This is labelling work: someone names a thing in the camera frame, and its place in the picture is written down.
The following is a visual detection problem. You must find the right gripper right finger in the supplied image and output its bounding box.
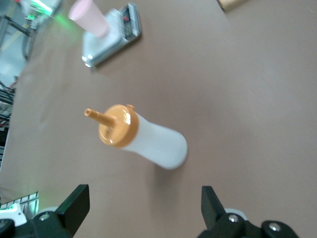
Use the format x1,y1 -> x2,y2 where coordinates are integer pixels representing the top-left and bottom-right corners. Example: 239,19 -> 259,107
197,185 -> 298,238

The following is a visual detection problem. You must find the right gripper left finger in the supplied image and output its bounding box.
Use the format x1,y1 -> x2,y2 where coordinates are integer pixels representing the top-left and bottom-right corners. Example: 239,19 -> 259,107
0,183 -> 91,238

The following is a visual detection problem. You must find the sauce bottle with orange cap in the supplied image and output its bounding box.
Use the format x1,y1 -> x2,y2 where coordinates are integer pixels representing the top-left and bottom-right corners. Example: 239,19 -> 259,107
84,103 -> 189,171

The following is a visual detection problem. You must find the pink plastic cup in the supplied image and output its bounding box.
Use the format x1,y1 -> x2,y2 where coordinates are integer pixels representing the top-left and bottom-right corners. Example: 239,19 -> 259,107
68,0 -> 111,38

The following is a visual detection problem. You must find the brown table cover sheet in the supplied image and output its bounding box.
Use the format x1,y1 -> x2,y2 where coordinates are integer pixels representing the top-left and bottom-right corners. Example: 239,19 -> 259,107
0,0 -> 317,238

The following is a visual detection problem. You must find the silver digital kitchen scale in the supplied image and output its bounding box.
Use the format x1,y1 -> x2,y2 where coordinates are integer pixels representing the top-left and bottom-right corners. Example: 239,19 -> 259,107
81,2 -> 143,68

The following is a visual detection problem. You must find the wooden cutting board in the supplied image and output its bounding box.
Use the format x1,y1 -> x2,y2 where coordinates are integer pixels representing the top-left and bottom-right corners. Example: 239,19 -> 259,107
217,0 -> 251,12

